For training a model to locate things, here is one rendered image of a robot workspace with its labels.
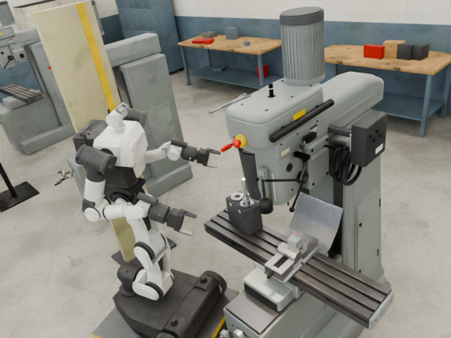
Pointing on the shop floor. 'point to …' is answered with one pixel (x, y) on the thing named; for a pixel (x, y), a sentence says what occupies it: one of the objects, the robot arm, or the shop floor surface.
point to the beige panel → (84, 83)
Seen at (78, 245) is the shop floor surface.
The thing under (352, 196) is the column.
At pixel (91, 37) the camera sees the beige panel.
